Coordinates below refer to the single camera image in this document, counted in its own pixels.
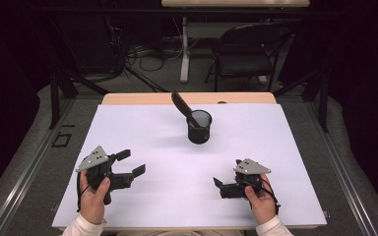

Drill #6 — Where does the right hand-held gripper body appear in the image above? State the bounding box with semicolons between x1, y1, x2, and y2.
219;157;273;201

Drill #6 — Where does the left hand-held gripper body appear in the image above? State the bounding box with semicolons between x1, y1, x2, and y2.
75;145;136;206

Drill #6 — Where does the black mesh cup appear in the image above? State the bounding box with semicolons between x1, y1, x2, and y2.
185;109;214;146

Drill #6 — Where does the black comb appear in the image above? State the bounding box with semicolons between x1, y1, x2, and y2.
170;91;202;129

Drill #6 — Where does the person's right hand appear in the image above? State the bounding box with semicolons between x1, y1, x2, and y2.
244;173;278;226

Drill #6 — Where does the person's left hand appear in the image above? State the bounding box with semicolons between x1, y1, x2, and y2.
78;170;112;225

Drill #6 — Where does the white table mat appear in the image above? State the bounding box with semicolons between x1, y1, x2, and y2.
51;103;328;229

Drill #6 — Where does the black stand leg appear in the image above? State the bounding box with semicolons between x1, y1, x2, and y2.
123;66;169;93

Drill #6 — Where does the black folding chair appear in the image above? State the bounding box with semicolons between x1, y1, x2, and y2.
204;23;293;92

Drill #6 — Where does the white-legged desk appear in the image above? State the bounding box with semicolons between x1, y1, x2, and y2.
160;0;311;84

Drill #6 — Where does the black metal crossbar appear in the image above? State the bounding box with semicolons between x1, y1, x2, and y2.
29;8;343;17

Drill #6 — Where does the left hand-held gripper cable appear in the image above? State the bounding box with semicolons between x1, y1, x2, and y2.
76;171;92;212

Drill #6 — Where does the hand-held gripper cable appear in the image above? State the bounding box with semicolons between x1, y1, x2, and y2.
249;181;281;216
76;171;92;212

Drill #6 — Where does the right hand-held gripper cable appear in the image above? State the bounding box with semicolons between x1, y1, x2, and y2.
249;181;281;216

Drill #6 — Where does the metal floor rail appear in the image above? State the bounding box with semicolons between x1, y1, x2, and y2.
0;97;77;236
303;99;378;236

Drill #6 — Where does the black metal frame post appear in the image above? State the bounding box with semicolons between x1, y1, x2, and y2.
273;70;330;134
48;68;111;130

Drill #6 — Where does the tangle of floor cables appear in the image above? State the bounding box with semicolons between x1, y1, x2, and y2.
109;16;186;75

